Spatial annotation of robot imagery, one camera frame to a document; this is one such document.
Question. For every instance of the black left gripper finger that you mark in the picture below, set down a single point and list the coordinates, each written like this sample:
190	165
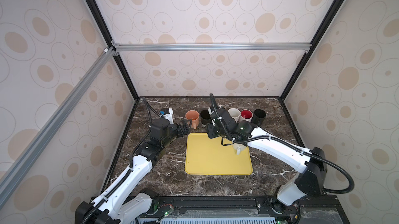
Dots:
186	123
183	131

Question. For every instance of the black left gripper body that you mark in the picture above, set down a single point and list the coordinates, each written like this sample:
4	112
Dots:
173	132

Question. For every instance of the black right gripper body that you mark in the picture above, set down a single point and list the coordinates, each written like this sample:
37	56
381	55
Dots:
212	131

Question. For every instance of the peach mug cream base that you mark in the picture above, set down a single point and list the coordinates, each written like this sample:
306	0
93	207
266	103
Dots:
194	116

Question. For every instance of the black-green mug white base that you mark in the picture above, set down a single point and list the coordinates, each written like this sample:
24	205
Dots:
205	117

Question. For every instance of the pink mug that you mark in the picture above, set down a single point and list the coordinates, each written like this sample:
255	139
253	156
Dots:
234	113

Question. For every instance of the white mug red inside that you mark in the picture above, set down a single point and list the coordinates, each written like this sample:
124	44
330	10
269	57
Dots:
245	115

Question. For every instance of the black mug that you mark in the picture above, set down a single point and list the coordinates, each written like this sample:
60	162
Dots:
258	117

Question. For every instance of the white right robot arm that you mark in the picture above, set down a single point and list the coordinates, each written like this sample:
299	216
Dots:
310	165

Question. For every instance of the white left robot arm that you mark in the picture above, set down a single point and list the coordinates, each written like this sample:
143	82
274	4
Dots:
112	206

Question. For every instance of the speckled beige mug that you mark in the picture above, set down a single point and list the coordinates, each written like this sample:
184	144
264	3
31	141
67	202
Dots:
239	148

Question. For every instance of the yellow plastic tray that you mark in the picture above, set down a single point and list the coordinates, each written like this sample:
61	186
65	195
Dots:
205	156

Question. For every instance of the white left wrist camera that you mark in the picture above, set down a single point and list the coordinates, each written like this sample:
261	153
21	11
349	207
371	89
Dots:
167	113

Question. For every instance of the horizontal aluminium rail back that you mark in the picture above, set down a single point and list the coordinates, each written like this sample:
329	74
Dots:
208	47

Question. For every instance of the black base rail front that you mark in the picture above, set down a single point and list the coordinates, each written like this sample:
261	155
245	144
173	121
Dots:
243	210

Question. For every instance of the diagonal aluminium rail left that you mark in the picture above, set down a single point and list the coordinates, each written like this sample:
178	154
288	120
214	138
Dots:
26	160

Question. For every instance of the black corner frame post left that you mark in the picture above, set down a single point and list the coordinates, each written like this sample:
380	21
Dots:
101	24

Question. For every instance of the black corner frame post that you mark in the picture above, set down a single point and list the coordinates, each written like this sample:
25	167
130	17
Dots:
325	23
101	24

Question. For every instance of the black corner frame post right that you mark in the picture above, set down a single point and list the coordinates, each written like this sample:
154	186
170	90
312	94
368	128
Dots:
325	23

